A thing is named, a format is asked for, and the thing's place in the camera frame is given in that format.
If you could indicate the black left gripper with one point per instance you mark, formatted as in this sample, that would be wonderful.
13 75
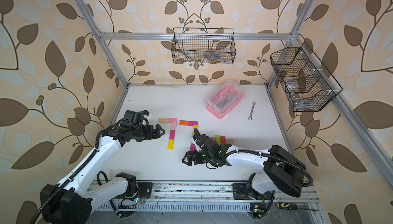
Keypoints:
156 135

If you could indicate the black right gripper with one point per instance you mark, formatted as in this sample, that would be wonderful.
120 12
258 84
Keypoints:
189 157

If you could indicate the natural wood block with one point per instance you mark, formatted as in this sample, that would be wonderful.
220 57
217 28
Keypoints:
163 120

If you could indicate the dark pink block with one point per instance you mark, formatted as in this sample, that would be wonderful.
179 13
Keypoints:
172 135

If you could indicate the thin yellow block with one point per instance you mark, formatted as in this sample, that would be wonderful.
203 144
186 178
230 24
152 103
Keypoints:
170 145

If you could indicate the light pink block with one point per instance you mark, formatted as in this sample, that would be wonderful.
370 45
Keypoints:
174 126

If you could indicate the orange block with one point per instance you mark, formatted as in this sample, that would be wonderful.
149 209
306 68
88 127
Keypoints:
184 123

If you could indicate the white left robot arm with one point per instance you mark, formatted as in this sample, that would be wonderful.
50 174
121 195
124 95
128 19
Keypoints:
71 201

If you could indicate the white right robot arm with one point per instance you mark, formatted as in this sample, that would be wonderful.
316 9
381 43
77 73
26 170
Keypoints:
278 170

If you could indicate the green block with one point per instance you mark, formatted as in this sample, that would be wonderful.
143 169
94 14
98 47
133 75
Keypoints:
218 139

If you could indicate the red block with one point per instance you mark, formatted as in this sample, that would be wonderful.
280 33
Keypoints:
223 140

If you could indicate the pink plastic storage box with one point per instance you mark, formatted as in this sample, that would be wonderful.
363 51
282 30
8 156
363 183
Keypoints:
224 99

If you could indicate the silver wrench on table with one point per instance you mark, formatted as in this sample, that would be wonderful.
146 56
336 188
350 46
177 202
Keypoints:
250 117

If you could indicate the yellow black screwdriver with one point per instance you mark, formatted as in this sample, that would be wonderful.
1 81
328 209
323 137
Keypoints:
289 206

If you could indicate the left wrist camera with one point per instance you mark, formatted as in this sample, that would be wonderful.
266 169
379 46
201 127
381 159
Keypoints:
146 114

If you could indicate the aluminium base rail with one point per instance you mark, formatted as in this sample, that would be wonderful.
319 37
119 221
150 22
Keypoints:
193 196

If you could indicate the aluminium frame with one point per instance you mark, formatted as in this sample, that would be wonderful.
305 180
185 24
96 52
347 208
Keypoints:
378 155

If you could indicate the black wire basket back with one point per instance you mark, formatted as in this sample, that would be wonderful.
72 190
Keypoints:
203 44

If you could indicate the black wire basket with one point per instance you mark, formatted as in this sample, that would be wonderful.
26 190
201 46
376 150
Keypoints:
203 44
307 83

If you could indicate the black wire basket right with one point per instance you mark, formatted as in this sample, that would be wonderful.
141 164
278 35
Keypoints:
307 83

